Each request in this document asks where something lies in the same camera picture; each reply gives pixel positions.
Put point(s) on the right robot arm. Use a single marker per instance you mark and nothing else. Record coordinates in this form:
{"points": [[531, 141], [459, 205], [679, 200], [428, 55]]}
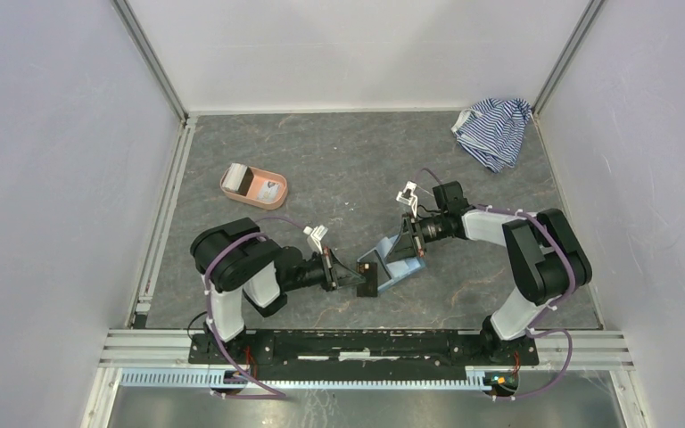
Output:
{"points": [[547, 262]]}

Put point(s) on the white VIP card in tray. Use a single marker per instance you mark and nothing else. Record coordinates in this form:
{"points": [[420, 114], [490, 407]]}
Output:
{"points": [[269, 192]]}

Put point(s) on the pink oval tray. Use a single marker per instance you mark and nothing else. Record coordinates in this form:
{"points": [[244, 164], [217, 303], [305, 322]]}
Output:
{"points": [[252, 186]]}

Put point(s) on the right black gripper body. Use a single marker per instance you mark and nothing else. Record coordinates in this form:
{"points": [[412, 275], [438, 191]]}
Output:
{"points": [[427, 230]]}

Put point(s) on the teal card holder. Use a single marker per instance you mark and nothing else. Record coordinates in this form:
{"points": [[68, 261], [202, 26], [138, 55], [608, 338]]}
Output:
{"points": [[390, 273]]}

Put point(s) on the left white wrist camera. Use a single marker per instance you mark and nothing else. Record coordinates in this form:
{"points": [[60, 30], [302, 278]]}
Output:
{"points": [[315, 236]]}

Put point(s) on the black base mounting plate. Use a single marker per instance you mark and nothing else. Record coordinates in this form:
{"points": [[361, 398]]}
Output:
{"points": [[376, 355]]}

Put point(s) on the aluminium frame rail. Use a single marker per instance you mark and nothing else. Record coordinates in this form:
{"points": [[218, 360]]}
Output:
{"points": [[159, 378]]}

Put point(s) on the stack of credit cards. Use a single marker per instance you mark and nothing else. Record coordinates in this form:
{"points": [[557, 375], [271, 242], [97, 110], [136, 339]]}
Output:
{"points": [[237, 179]]}

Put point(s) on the blue striped cloth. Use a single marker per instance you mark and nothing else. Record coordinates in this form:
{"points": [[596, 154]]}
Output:
{"points": [[492, 131]]}

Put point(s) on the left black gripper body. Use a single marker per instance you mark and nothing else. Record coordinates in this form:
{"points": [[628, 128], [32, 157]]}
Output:
{"points": [[321, 271]]}

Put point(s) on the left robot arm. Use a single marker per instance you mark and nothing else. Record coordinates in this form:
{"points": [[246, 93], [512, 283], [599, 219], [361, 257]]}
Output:
{"points": [[238, 262]]}

